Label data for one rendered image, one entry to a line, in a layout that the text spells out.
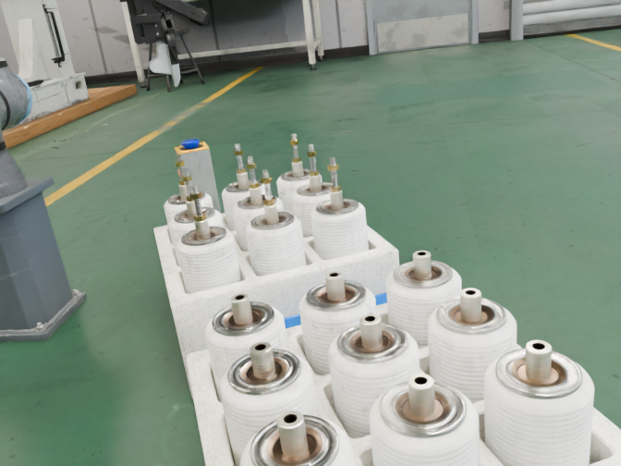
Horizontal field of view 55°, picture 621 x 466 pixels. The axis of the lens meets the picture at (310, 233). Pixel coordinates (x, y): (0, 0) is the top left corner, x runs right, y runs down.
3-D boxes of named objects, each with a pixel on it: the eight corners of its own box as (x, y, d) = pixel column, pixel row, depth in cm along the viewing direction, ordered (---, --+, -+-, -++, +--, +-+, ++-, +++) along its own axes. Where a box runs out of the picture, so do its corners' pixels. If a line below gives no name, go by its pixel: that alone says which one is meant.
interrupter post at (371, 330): (366, 354, 62) (363, 326, 61) (358, 342, 64) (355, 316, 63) (387, 348, 63) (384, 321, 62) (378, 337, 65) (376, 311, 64)
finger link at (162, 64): (153, 90, 128) (144, 45, 124) (181, 85, 129) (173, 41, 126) (154, 91, 125) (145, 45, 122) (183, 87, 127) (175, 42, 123)
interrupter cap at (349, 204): (317, 218, 101) (316, 214, 101) (315, 204, 108) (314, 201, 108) (360, 213, 101) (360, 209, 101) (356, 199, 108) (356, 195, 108)
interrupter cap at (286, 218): (258, 215, 106) (258, 212, 106) (299, 214, 104) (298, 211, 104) (244, 232, 99) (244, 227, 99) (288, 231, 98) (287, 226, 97)
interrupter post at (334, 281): (330, 304, 73) (327, 280, 72) (324, 296, 75) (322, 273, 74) (348, 300, 74) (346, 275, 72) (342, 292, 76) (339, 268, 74)
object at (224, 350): (236, 475, 73) (209, 349, 66) (224, 427, 82) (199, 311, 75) (310, 452, 75) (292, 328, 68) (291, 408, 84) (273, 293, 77)
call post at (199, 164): (202, 282, 142) (176, 154, 130) (199, 271, 148) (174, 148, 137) (232, 275, 143) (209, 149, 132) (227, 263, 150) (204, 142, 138)
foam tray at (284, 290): (192, 400, 99) (170, 305, 93) (170, 301, 134) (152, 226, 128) (405, 339, 109) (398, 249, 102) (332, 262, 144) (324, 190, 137)
